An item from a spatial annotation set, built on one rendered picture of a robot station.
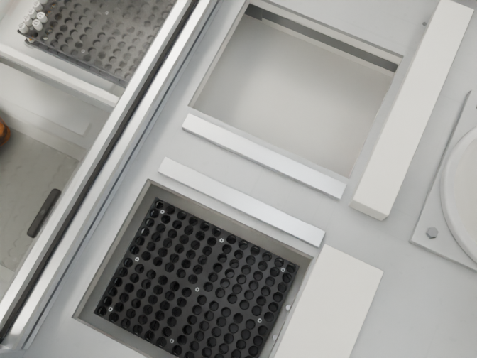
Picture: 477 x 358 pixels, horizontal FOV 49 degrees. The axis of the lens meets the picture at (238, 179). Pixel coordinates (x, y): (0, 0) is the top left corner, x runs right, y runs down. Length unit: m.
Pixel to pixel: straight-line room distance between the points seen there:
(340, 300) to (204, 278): 0.18
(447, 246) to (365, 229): 0.10
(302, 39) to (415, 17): 0.19
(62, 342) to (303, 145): 0.45
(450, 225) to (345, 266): 0.14
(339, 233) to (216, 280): 0.18
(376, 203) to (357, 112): 0.24
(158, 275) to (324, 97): 0.39
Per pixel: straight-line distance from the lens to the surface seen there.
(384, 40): 0.81
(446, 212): 0.71
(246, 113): 0.86
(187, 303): 0.73
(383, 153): 0.70
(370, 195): 0.68
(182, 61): 0.74
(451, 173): 0.72
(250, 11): 0.92
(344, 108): 0.88
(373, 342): 0.69
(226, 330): 0.72
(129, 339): 0.80
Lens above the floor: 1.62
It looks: 74 degrees down
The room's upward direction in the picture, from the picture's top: 3 degrees counter-clockwise
